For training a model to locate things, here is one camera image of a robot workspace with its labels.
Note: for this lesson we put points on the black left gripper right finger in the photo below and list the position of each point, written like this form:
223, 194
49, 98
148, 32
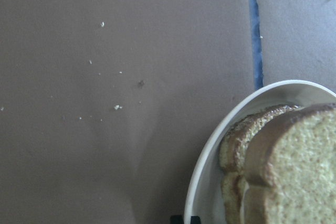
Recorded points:
195, 220

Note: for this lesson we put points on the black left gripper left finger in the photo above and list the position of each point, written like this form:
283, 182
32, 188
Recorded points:
176, 219

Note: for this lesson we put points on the white bowl plate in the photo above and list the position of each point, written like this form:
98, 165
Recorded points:
204, 196

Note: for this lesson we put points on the bread slice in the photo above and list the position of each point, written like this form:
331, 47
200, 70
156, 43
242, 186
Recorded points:
232, 156
290, 168

